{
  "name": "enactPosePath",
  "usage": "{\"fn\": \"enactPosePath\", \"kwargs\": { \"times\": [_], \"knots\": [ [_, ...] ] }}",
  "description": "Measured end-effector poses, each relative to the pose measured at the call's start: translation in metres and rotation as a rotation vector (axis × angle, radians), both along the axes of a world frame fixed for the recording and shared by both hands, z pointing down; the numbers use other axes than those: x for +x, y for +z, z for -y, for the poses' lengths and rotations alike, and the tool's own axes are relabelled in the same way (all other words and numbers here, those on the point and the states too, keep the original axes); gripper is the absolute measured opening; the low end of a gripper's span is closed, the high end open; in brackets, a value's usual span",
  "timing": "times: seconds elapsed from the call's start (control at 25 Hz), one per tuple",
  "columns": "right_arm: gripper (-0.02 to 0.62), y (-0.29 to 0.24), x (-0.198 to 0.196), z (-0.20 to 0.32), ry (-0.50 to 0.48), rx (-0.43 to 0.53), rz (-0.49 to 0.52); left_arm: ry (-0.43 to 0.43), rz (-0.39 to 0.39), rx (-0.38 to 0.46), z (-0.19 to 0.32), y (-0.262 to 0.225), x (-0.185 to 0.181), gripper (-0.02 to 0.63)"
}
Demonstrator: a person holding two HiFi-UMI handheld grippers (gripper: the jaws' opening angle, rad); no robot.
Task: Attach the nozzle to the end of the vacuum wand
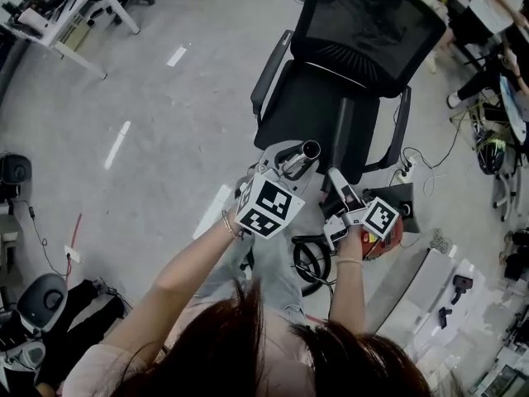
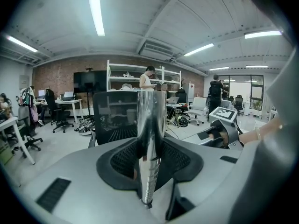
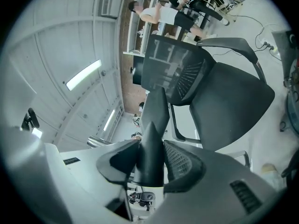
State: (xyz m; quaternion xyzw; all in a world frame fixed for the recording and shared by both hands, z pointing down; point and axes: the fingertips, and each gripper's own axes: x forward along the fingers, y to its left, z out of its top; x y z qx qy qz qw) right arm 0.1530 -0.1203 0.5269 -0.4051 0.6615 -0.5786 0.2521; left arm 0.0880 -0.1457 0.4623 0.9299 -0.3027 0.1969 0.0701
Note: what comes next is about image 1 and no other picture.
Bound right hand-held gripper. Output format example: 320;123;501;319
318;166;402;252

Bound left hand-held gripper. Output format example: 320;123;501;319
233;139;319;240

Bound metal vacuum tube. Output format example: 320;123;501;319
284;139;322;170

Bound person's left forearm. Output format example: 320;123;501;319
98;209;249;357

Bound person's right forearm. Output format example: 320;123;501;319
327;226;368;335

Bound red vacuum cleaner canister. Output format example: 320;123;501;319
360;215;405;263

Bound black mesh office chair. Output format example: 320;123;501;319
250;0;450;185

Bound dark grey fabric bag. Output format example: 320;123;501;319
369;182;422;234

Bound white power strip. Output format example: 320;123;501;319
395;157;418;182

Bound person's light blue jeans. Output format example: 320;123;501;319
197;229;307;320

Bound white worktable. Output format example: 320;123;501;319
374;246;529;397

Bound large black brush head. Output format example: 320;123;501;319
449;274;476;306

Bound black green helmet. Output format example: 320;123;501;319
474;136;508;176

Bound small black brush head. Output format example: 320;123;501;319
436;306;455;331

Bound white office chair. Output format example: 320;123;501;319
491;138;529;222

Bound small round table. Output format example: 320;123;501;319
498;74;529;143

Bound white floor socket block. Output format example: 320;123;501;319
63;244;84;265

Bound person's pink shirt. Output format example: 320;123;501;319
61;295;319;397

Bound grey rounded machine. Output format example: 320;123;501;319
15;273;70;335

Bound thin gold bracelet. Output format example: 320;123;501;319
221;208;245;240

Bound white cable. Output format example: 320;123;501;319
423;174;450;200

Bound grey cord bundle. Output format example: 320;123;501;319
429;227;456;256

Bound black power cable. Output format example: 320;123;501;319
25;204;72;261

